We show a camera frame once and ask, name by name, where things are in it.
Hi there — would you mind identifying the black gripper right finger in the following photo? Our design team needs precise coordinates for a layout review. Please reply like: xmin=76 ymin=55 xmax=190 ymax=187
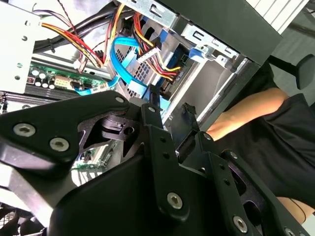
xmin=176 ymin=104 xmax=312 ymax=236

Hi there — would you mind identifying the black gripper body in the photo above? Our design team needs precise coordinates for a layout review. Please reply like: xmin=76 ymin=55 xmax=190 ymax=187
xmin=48 ymin=152 xmax=229 ymax=236

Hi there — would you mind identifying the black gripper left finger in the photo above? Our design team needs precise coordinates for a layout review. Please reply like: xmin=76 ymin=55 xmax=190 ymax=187
xmin=0 ymin=85 xmax=192 ymax=217

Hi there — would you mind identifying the orange red power wire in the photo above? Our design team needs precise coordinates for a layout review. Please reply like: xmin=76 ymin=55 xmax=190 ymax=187
xmin=131 ymin=12 xmax=183 ymax=83

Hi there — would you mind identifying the blue data wire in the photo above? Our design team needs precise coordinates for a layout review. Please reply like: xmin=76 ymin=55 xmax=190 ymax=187
xmin=73 ymin=36 xmax=148 ymax=97

